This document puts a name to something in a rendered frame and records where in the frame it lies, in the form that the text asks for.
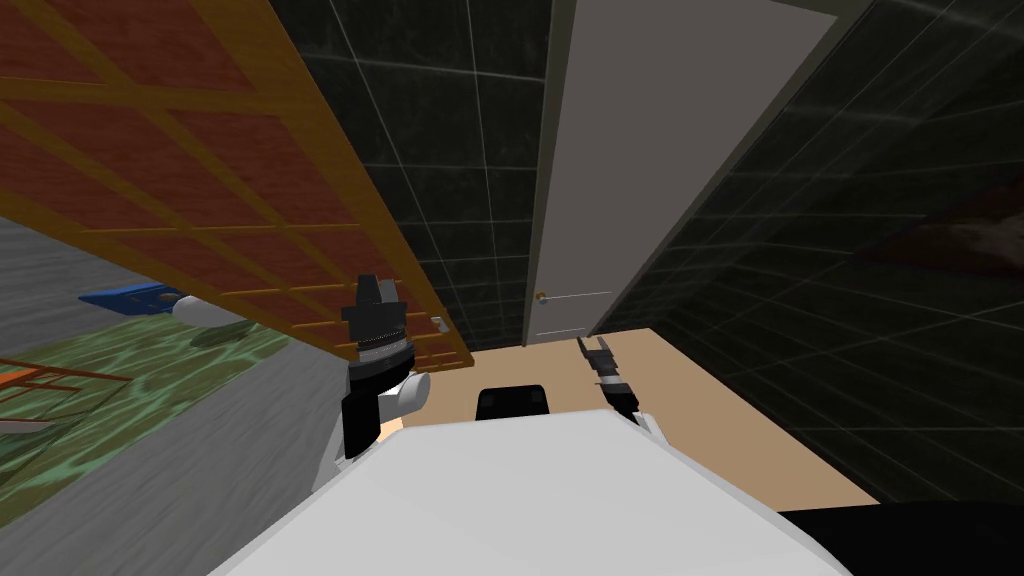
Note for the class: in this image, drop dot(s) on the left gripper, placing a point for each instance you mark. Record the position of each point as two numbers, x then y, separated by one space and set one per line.
374 324

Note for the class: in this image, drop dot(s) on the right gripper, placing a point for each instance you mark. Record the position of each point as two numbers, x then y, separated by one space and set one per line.
606 366

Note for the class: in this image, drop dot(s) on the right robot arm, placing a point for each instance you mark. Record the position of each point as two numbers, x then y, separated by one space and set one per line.
632 404

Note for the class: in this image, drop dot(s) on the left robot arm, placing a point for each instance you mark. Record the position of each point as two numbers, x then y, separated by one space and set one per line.
362 416

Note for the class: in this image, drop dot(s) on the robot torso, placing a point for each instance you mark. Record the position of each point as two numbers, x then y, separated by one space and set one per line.
528 496

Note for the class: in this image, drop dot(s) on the white rounded object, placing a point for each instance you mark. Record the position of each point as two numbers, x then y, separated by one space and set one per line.
204 312

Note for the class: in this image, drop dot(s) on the grey door leaf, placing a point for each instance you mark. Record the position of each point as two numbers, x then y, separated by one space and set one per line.
640 160

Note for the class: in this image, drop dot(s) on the brown lattice door leaf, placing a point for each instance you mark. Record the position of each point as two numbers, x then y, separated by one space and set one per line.
200 144

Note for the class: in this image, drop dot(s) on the green patterned rug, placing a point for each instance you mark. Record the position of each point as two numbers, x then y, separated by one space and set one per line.
160 376

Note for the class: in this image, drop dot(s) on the blue flat object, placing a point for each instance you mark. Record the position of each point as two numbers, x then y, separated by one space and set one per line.
128 299

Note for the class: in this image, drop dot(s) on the orange frame furniture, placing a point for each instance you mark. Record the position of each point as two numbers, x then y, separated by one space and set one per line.
40 382

